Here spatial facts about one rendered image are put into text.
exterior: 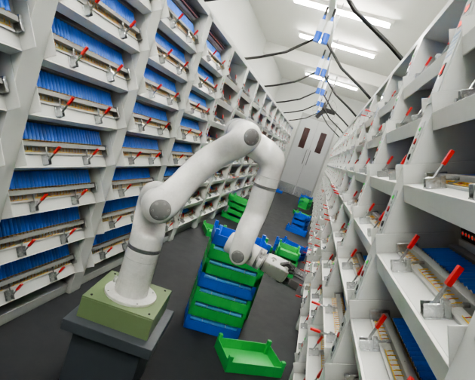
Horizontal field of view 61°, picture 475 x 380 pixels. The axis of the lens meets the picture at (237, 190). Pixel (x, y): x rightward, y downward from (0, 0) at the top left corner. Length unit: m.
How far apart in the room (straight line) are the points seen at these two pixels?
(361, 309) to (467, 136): 0.52
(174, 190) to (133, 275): 0.34
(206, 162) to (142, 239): 0.34
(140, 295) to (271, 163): 0.67
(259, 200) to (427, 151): 0.63
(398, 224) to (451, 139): 0.25
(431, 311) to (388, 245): 0.45
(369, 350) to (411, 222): 0.35
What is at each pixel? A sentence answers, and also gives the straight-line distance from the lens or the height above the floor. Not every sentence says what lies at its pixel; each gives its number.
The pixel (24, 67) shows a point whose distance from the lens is 1.47.
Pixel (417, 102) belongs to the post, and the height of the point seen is 1.40.
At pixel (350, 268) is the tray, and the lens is 1.66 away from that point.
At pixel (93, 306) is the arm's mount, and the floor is 0.33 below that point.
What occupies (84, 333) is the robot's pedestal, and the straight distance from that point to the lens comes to 1.50.
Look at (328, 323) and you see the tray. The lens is 1.61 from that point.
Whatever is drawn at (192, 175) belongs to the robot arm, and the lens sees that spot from 1.39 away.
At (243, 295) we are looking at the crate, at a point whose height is 0.26.
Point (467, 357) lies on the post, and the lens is 0.53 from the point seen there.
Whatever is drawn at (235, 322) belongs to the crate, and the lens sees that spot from 2.23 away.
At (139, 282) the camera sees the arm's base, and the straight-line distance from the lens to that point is 1.49.
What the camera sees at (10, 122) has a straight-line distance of 1.48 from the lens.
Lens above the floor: 1.04
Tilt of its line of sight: 7 degrees down
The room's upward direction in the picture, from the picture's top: 19 degrees clockwise
